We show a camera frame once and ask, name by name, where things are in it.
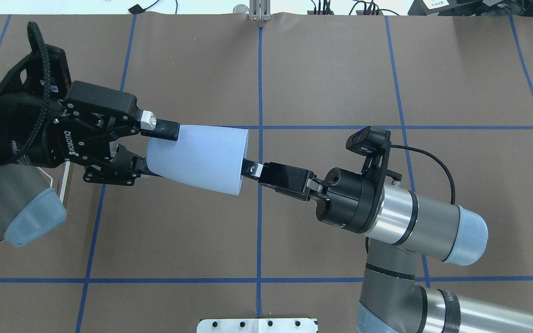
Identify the white wire cup holder rack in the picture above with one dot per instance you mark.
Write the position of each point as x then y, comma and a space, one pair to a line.
59, 178

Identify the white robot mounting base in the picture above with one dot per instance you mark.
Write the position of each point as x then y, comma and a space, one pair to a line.
258, 325

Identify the light blue plastic cup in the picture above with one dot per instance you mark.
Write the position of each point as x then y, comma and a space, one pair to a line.
208, 157

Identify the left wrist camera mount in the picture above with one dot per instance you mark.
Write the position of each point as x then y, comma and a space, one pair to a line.
45, 67

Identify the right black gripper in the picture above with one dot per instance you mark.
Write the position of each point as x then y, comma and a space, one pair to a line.
347, 201

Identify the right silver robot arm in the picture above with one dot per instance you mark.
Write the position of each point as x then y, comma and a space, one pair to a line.
401, 228

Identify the aluminium camera post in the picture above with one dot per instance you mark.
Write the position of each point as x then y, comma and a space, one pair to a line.
259, 10

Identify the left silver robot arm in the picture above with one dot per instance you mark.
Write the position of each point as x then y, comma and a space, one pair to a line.
29, 207

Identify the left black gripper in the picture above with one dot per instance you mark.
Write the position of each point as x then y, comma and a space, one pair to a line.
14, 134

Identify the black device with cables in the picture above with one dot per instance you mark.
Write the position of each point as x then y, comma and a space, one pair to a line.
466, 8

